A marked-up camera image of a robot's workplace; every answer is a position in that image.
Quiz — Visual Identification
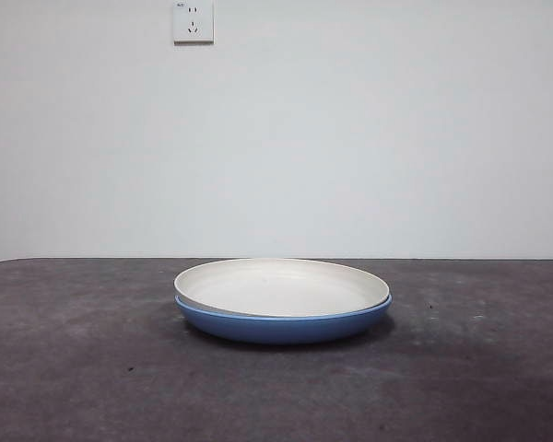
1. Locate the white round plate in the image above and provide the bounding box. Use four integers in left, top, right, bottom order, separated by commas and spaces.
172, 257, 393, 319

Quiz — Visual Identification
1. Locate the blue round plate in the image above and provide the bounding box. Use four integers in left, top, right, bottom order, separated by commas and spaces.
173, 293, 394, 346

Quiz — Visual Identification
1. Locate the white wall socket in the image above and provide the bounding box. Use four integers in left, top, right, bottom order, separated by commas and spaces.
172, 0, 216, 46

